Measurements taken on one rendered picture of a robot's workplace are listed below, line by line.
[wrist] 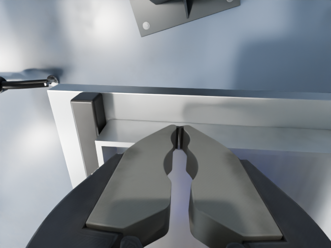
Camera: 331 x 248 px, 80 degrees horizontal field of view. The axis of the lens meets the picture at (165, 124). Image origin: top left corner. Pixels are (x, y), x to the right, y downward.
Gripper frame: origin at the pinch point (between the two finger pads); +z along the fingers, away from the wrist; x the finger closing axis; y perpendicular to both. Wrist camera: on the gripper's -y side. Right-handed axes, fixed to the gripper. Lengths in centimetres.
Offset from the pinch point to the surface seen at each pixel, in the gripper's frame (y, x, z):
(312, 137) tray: 1.5, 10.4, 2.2
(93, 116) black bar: 0.2, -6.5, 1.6
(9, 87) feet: 24, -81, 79
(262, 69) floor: 14, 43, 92
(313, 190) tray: 8.2, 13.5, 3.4
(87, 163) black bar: 4.7, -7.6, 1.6
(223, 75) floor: 18, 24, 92
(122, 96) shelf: -0.7, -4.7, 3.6
